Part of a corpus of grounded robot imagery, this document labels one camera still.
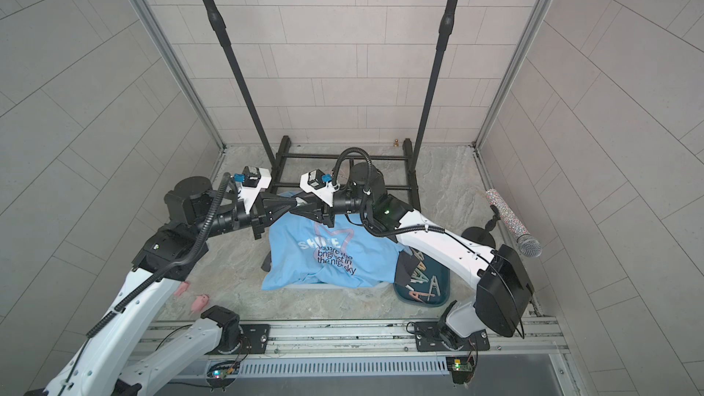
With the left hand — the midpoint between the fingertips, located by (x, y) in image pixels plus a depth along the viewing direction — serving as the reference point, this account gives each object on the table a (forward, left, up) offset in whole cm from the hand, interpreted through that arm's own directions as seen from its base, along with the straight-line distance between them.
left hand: (297, 204), depth 59 cm
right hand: (+1, +1, -3) cm, 4 cm away
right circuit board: (-27, -40, -33) cm, 59 cm away
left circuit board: (-28, +18, -29) cm, 45 cm away
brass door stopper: (+53, -29, -33) cm, 69 cm away
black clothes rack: (+42, +18, -31) cm, 55 cm away
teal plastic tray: (-7, -35, -32) cm, 48 cm away
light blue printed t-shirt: (-2, +1, -20) cm, 20 cm away
